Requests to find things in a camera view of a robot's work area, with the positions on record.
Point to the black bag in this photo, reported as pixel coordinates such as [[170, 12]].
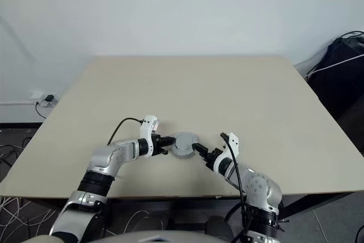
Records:
[[338, 83]]

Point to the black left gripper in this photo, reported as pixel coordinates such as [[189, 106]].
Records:
[[157, 144]]

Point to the beige table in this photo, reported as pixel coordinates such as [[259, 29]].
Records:
[[199, 92]]

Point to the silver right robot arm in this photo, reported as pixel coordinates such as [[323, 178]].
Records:
[[258, 189]]

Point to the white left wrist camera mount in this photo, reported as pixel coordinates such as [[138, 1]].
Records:
[[148, 125]]

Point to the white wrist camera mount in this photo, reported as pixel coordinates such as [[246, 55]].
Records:
[[148, 125], [233, 140]]

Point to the white wall socket strip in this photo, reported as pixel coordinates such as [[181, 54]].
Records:
[[39, 96]]

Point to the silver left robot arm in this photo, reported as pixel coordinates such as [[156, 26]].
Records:
[[108, 157]]

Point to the grey motor end cap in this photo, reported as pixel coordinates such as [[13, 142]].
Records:
[[186, 140]]

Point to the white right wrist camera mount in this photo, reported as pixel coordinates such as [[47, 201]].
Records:
[[233, 140]]

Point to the black plug adapter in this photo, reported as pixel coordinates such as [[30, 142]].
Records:
[[50, 98]]

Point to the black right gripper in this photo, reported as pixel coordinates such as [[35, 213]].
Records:
[[214, 157]]

